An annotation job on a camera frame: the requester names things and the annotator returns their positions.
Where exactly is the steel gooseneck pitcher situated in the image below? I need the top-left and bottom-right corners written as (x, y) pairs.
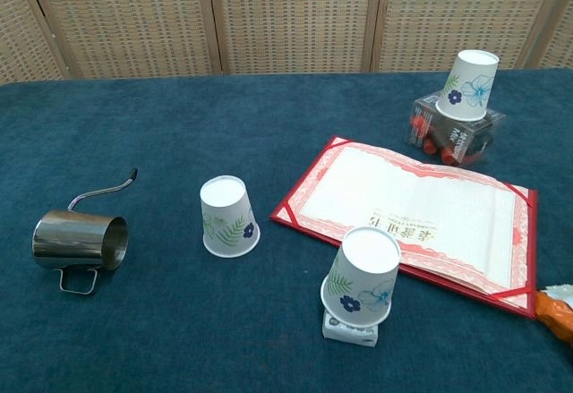
top-left (31, 167), bottom-right (139, 296)

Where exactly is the blue table cloth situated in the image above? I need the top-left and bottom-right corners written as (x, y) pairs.
top-left (0, 68), bottom-right (573, 393)

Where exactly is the small white box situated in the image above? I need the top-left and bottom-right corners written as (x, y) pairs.
top-left (321, 307), bottom-right (380, 349)

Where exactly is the woven bamboo folding screen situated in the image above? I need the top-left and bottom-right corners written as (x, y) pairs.
top-left (0, 0), bottom-right (573, 84)

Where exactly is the orange white snack packet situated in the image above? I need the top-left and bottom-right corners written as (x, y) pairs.
top-left (535, 283), bottom-right (573, 345)

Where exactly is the clear box of red markers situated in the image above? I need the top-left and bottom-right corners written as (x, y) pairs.
top-left (404, 90), bottom-right (507, 168)

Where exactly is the white floral paper cup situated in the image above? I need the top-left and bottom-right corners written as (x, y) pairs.
top-left (435, 49), bottom-right (500, 122)
top-left (199, 175), bottom-right (261, 259)
top-left (320, 226), bottom-right (400, 328)

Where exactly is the red certificate folder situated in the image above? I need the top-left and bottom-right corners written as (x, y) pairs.
top-left (269, 135), bottom-right (539, 320)

